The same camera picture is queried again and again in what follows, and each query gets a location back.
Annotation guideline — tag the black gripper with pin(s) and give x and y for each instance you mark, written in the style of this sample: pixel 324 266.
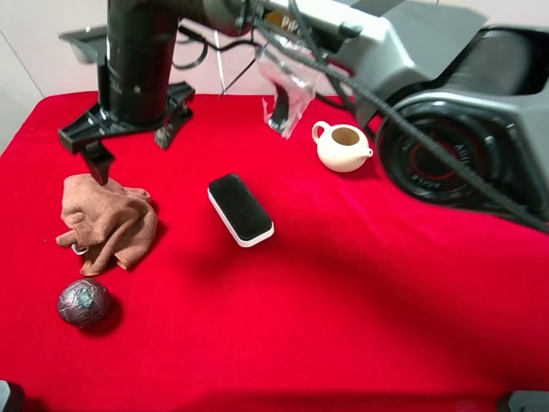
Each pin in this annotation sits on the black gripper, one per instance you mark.
pixel 97 123

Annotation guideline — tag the brown towel cloth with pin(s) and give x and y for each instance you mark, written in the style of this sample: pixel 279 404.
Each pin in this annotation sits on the brown towel cloth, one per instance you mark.
pixel 107 222

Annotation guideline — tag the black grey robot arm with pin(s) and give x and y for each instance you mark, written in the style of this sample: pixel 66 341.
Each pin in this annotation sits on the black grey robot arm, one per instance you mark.
pixel 464 104

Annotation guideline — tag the dark red textured ball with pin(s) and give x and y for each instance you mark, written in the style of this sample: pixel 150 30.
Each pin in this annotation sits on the dark red textured ball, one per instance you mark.
pixel 84 303

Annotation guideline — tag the black white board eraser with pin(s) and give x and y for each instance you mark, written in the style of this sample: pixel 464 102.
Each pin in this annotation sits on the black white board eraser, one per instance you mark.
pixel 244 217

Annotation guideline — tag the clear plastic wrapped connector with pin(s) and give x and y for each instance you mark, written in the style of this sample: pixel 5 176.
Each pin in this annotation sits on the clear plastic wrapped connector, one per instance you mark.
pixel 294 87

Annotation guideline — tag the cream ceramic teapot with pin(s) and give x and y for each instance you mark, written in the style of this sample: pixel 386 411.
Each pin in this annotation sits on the cream ceramic teapot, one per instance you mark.
pixel 342 148

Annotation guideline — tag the black device left corner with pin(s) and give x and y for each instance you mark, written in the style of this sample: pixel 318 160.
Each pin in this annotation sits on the black device left corner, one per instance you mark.
pixel 12 397

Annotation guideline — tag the black device corner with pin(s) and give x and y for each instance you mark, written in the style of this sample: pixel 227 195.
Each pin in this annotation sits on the black device corner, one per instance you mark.
pixel 524 401
pixel 12 397

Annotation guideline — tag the black device right corner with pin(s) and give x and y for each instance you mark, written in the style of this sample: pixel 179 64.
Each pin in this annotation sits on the black device right corner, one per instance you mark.
pixel 524 401

